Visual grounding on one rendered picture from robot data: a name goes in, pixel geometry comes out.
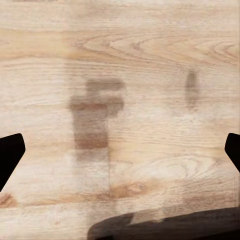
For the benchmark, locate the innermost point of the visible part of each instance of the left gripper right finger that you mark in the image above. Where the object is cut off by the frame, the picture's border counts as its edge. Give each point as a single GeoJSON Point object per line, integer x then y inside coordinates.
{"type": "Point", "coordinates": [232, 148]}

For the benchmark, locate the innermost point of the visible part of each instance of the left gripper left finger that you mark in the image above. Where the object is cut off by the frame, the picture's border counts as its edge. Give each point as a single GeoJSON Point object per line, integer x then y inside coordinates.
{"type": "Point", "coordinates": [12, 149]}

